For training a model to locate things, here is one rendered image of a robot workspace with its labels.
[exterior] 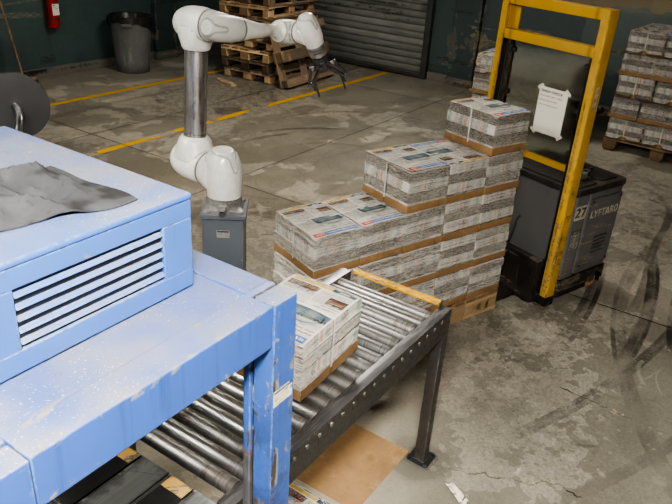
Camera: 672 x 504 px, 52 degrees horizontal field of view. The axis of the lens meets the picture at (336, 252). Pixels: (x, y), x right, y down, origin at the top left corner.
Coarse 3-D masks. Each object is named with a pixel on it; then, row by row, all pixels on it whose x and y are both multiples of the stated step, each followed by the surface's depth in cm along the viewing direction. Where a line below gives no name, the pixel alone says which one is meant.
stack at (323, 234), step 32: (288, 224) 347; (320, 224) 344; (352, 224) 346; (384, 224) 353; (416, 224) 369; (448, 224) 384; (320, 256) 335; (352, 256) 349; (416, 256) 378; (448, 256) 396; (416, 288) 389; (448, 288) 407
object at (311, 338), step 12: (300, 312) 230; (300, 324) 223; (312, 324) 224; (324, 324) 225; (300, 336) 218; (312, 336) 218; (324, 336) 224; (300, 348) 215; (312, 348) 220; (324, 348) 228; (300, 360) 217; (312, 360) 223; (324, 360) 231; (300, 372) 219; (312, 372) 226; (300, 384) 221; (300, 396) 223
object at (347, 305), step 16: (288, 288) 244; (304, 288) 244; (320, 288) 245; (336, 288) 246; (320, 304) 236; (336, 304) 236; (352, 304) 237; (352, 320) 241; (352, 336) 247; (336, 352) 238
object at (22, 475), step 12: (0, 444) 96; (0, 456) 94; (12, 456) 94; (0, 468) 92; (12, 468) 92; (24, 468) 94; (0, 480) 91; (12, 480) 92; (24, 480) 94; (0, 492) 91; (12, 492) 93; (24, 492) 95
